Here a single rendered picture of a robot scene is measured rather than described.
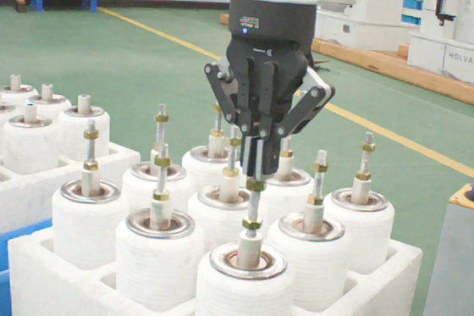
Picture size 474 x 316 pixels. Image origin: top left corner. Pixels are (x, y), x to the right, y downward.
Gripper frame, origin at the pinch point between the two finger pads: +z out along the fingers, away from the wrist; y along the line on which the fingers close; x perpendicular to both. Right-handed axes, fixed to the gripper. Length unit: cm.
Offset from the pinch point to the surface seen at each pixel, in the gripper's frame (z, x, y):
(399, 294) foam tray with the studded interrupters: 22.0, 24.3, 7.5
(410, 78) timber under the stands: 33, 269, -90
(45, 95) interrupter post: 10, 22, -66
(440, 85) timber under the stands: 32, 258, -68
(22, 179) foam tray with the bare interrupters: 18, 6, -49
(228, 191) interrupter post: 9.4, 10.8, -11.3
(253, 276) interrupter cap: 10.3, -2.7, 2.5
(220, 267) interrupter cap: 10.4, -3.4, -0.8
